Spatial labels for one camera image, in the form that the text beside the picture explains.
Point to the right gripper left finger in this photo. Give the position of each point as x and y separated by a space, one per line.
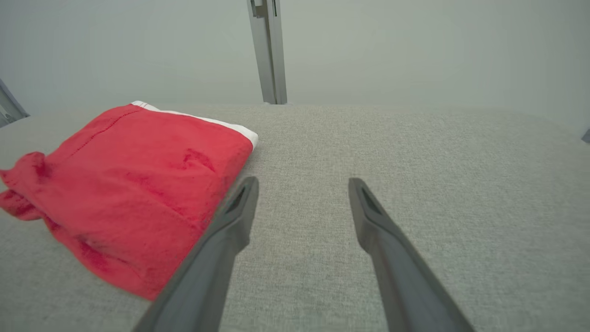
203 286

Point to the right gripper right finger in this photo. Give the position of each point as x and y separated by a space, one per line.
410 295

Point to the red white-trimmed garment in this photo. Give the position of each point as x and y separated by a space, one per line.
138 184

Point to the dark metal bar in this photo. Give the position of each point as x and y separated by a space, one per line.
587 137

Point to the grey partition base leg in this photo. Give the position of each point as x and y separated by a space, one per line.
8 108

